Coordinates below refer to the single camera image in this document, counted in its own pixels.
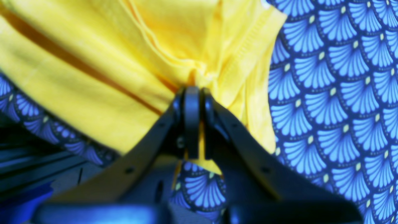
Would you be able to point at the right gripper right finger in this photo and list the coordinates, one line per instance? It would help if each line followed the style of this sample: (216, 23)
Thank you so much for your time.
(261, 190)

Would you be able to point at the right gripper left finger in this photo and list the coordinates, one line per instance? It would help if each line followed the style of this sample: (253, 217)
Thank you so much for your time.
(135, 189)

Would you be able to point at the yellow T-shirt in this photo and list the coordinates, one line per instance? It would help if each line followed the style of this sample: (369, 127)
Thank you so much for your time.
(89, 75)

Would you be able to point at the blue fan-patterned table cloth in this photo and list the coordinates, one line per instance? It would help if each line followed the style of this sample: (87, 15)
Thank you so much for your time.
(332, 93)

